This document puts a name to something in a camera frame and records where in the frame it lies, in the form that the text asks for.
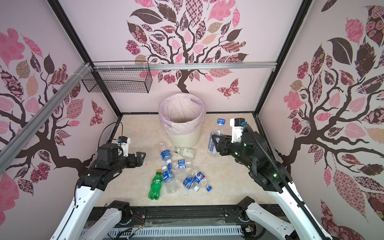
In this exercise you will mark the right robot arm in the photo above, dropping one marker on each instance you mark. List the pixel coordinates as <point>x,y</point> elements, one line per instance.
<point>250,149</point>

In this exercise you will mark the white bin with pink liner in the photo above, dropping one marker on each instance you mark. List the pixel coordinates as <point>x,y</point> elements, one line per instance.
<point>181,117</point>

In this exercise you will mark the tall clear water bottle blue cap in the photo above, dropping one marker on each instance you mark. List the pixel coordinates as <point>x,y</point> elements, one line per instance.
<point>216,132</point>

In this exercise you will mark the grey aluminium rail back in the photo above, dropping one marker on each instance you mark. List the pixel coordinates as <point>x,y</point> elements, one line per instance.
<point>198,66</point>

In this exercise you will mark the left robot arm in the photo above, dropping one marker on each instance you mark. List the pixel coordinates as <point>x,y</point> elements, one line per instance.
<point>112,159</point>

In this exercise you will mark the pepsi label clear bottle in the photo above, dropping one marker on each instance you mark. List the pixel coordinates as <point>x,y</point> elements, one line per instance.
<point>201,179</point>

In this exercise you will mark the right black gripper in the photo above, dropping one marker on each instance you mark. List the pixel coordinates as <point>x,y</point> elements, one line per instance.
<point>226,142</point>

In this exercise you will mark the grey aluminium rail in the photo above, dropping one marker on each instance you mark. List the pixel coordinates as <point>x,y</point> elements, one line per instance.
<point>198,66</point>
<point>11,150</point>

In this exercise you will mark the clear bottle green white label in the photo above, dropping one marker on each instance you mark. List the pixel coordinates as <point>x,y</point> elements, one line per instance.
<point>184,152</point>

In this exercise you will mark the black base frame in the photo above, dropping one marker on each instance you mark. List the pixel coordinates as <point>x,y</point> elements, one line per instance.
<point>180,216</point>

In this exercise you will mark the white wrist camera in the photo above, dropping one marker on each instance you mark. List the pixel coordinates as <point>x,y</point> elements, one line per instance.
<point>237,125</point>
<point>123,142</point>

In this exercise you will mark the green bottle yellow cap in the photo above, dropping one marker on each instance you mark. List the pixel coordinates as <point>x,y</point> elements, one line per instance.
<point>156,186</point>

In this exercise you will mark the white slotted cable duct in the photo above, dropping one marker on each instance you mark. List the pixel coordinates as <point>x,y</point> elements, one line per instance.
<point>173,232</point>

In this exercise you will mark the black wire basket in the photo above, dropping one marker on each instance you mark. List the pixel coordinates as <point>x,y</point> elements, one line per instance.
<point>119,77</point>

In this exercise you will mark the small clear bottle blue label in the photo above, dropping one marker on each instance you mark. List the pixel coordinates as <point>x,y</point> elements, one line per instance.
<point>181,164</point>

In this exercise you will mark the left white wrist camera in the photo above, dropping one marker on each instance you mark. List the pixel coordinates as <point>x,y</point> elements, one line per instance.
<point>123,142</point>

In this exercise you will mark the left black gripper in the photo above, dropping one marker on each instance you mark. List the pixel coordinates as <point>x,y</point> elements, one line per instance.
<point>139,161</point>

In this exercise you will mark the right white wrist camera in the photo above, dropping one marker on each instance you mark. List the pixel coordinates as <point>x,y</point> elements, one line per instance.
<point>237,125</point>

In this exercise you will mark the clear bottle blue label white cap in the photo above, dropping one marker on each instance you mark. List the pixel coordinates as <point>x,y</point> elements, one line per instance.
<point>188,182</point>

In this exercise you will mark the grey aluminium rail left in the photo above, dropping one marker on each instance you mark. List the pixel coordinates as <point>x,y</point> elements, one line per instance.
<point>11,150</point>

